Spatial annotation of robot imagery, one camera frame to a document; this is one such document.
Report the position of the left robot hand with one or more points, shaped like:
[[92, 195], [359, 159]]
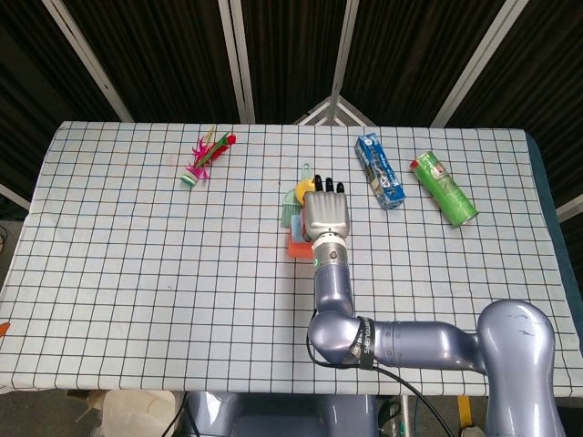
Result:
[[3, 330]]

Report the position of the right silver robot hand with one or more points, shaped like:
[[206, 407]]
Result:
[[328, 214]]

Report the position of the light blue foam cube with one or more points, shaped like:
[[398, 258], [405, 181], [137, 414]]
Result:
[[296, 227]]

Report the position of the yellow pear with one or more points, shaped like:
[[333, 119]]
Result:
[[304, 189]]

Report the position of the orange foam cube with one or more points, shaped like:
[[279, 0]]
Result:
[[298, 250]]

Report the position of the blue cookie box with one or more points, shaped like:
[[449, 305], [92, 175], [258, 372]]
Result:
[[380, 173]]

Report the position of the green chips can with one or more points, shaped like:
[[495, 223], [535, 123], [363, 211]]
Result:
[[444, 191]]

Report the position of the colourful feather shuttlecock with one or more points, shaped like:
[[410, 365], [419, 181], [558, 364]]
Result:
[[189, 178]]

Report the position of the white black-grid tablecloth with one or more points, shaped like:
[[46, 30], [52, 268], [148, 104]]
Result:
[[136, 273]]

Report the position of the white plastic container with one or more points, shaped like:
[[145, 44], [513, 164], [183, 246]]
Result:
[[136, 414]]

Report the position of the blue-grey robot torso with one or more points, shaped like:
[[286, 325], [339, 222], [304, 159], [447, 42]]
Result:
[[282, 416]]

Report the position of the silver metal pole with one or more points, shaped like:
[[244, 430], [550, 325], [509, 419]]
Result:
[[404, 416]]

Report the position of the dark folding screen white frame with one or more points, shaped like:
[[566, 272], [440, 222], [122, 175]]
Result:
[[182, 54]]

